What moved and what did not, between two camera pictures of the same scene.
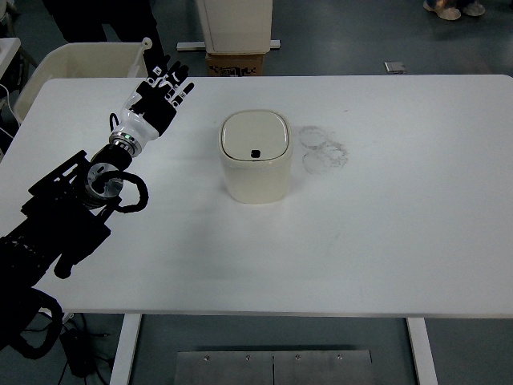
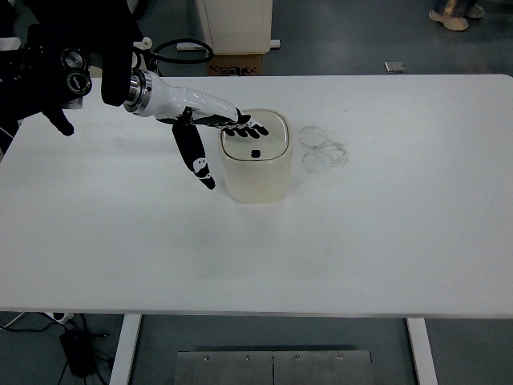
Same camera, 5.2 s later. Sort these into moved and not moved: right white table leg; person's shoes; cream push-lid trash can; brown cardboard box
Moved: person's shoes
Not moved: brown cardboard box; cream push-lid trash can; right white table leg
